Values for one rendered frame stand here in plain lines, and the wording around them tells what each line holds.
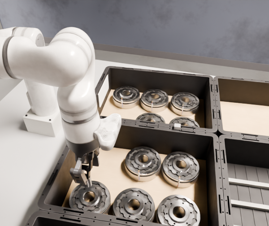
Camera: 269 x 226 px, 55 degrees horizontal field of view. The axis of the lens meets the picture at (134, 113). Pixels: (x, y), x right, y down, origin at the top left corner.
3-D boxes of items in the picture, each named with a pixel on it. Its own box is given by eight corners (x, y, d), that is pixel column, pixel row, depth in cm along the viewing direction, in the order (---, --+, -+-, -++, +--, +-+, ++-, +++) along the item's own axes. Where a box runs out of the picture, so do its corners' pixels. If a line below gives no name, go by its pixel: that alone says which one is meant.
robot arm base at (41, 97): (30, 115, 101) (17, 77, 90) (40, 100, 108) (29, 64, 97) (53, 117, 100) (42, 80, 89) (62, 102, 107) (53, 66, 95)
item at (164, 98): (138, 104, 94) (138, 103, 94) (144, 88, 101) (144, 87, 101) (166, 108, 92) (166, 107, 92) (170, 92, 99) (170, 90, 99)
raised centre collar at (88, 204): (76, 205, 64) (76, 203, 63) (83, 187, 67) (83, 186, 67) (96, 208, 63) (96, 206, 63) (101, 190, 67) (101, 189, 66)
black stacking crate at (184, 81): (86, 143, 86) (81, 117, 78) (108, 90, 108) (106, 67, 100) (209, 160, 81) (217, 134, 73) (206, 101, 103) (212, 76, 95)
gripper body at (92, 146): (72, 112, 57) (79, 141, 63) (56, 140, 51) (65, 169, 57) (106, 116, 56) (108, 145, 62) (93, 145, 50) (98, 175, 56)
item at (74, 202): (62, 214, 62) (62, 212, 62) (77, 179, 70) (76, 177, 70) (103, 221, 61) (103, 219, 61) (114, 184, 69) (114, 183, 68)
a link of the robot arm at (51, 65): (86, 93, 40) (2, 93, 42) (97, 63, 47) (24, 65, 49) (76, 52, 36) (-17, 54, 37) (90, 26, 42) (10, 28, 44)
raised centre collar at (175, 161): (171, 171, 71) (171, 169, 71) (173, 157, 75) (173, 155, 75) (188, 174, 70) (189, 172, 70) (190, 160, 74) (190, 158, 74)
